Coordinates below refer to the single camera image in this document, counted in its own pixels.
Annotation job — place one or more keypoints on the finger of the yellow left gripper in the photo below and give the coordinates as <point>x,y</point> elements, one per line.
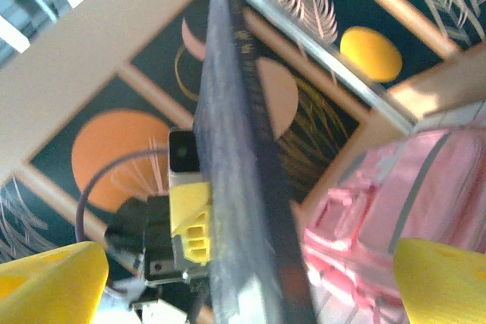
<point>190,206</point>

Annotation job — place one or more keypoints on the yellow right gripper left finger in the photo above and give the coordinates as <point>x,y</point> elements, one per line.
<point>49,286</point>

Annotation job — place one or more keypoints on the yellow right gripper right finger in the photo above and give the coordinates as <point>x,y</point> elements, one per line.
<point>444,286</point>

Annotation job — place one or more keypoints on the dark blue patterned book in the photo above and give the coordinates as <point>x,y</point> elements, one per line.
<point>243,187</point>

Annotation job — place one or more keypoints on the pink student backpack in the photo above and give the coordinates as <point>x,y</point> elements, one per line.
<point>410,195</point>

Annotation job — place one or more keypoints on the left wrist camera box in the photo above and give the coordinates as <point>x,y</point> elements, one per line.
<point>184,153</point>

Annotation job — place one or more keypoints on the aluminium corner post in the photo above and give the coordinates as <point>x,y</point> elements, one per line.
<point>334,52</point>

